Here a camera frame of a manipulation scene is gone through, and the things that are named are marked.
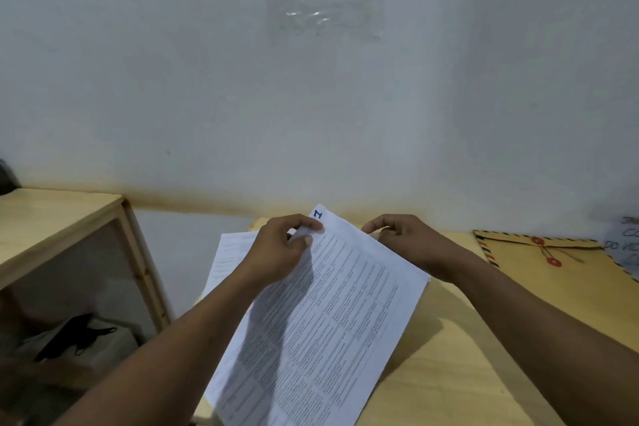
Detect person's right hand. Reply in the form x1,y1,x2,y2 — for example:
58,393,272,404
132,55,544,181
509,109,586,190
360,213,468,285

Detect person's left hand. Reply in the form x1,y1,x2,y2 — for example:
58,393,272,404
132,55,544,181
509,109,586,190
239,214,325,288

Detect printed white paper sheet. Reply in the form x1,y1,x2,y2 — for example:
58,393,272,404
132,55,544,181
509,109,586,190
202,204,431,426

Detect person's left forearm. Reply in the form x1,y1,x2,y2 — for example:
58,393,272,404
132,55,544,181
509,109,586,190
50,268,273,426

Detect person's right forearm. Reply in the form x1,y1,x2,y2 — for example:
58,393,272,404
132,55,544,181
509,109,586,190
433,248,639,426

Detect white box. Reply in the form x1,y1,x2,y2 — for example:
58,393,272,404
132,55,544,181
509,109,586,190
14,317,141,377

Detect handwritten white note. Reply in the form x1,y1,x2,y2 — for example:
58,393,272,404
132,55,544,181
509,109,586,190
600,215,639,283

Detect light wooden shelf unit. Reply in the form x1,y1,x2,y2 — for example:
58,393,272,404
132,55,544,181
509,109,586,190
0,188,174,426

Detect black face mask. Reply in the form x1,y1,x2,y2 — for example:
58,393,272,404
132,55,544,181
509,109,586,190
34,313,118,362

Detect brown string-tie envelope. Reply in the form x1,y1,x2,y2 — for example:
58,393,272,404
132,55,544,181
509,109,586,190
473,229,639,341

